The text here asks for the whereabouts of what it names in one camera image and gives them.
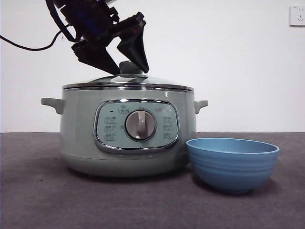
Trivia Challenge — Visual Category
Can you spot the pale green electric steamer pot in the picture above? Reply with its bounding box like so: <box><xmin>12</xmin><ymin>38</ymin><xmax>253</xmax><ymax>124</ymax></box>
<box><xmin>40</xmin><ymin>88</ymin><xmax>209</xmax><ymax>177</ymax></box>

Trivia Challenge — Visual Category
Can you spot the blue ribbed bowl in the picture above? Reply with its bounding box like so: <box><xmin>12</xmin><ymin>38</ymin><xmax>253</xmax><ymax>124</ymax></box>
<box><xmin>186</xmin><ymin>137</ymin><xmax>280</xmax><ymax>194</ymax></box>

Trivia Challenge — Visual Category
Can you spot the white wall power socket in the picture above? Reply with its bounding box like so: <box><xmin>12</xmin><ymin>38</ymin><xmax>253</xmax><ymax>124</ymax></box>
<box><xmin>289</xmin><ymin>4</ymin><xmax>305</xmax><ymax>27</ymax></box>

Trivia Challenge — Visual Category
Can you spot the glass lid with green knob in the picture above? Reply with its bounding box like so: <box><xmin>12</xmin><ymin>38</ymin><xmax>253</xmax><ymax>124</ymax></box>
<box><xmin>62</xmin><ymin>61</ymin><xmax>194</xmax><ymax>93</ymax></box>

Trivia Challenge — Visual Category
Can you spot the black cable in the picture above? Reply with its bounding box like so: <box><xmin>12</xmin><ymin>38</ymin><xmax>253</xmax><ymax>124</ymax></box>
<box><xmin>44</xmin><ymin>0</ymin><xmax>77</xmax><ymax>42</ymax></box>
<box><xmin>0</xmin><ymin>30</ymin><xmax>63</xmax><ymax>51</ymax></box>

